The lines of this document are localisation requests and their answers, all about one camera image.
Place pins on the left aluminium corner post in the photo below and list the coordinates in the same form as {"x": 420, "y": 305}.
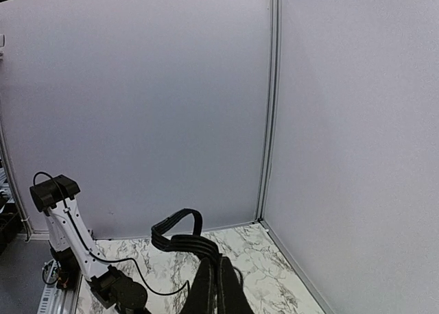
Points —
{"x": 271, "y": 107}

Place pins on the aluminium front rail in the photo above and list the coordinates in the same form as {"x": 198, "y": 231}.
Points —
{"x": 54, "y": 300}

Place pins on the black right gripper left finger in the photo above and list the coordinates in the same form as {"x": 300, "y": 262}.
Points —
{"x": 201, "y": 297}

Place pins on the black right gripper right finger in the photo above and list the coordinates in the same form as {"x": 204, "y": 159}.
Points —
{"x": 230, "y": 295}

